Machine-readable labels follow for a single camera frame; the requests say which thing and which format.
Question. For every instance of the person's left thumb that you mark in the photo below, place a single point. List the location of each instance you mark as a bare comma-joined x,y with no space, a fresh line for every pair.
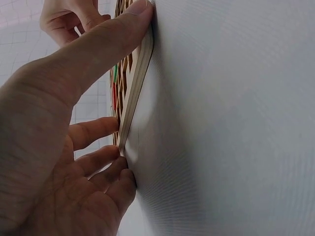
108,39

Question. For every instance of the wooden board with cutout slots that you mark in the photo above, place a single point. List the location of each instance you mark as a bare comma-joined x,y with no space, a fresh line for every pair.
137,71

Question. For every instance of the person's right hand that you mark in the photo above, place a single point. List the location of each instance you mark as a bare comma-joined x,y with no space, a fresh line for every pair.
55,14

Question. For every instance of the person's right fingers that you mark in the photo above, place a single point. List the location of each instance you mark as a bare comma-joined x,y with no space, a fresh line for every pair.
86,14

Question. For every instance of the person's left hand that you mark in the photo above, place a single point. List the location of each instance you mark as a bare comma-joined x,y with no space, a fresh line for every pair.
32,137

